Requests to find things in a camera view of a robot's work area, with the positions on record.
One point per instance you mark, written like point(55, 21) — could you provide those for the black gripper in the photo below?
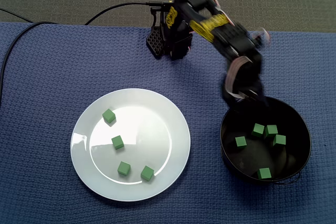
point(258, 89)

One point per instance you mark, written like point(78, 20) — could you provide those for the green cube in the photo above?
point(264, 173)
point(240, 142)
point(271, 131)
point(279, 140)
point(147, 173)
point(108, 116)
point(117, 142)
point(258, 130)
point(124, 169)

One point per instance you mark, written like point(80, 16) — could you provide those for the black robot arm with stickers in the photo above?
point(231, 40)

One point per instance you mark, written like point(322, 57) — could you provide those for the white round plate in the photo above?
point(105, 182)

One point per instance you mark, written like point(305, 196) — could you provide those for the black round bowl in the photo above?
point(249, 161)

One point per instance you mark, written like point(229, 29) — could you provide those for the blue woven mat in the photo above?
point(39, 129)

